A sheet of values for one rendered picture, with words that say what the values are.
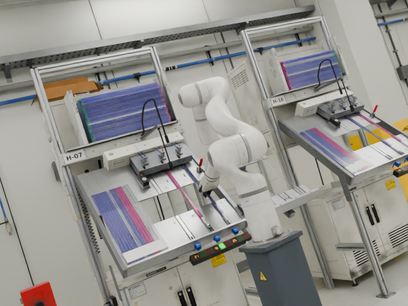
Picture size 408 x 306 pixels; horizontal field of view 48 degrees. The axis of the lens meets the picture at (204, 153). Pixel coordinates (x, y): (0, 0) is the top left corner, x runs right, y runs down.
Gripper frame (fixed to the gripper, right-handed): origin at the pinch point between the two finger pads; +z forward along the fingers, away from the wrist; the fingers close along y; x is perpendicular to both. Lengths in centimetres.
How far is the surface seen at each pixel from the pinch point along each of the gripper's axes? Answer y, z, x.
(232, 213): -5.5, -1.9, 18.1
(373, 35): -312, 55, -150
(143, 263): 50, -4, 26
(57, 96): 49, 5, -106
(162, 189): 19.9, 3.5, -14.0
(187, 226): 20.3, -1.5, 15.3
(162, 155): 11.6, -1.6, -32.3
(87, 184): 55, 7, -35
